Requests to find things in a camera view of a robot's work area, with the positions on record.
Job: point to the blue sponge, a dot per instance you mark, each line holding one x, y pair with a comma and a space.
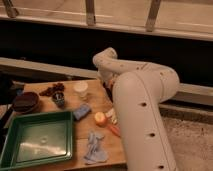
81, 111

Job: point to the dark brown bowl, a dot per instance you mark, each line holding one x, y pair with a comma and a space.
25, 102

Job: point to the red chili pepper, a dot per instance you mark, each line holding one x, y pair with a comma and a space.
114, 130

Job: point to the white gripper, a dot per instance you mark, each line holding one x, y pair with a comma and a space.
108, 79

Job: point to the orange fruit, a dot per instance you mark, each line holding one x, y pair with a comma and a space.
100, 119

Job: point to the blue crumpled cloth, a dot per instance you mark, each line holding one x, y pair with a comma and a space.
95, 153

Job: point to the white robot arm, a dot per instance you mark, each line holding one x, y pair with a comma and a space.
138, 90

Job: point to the green plastic tray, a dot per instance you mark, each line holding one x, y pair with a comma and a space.
37, 139

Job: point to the white cup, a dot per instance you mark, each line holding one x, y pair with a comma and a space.
81, 88

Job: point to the small dark cup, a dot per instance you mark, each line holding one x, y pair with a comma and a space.
58, 99

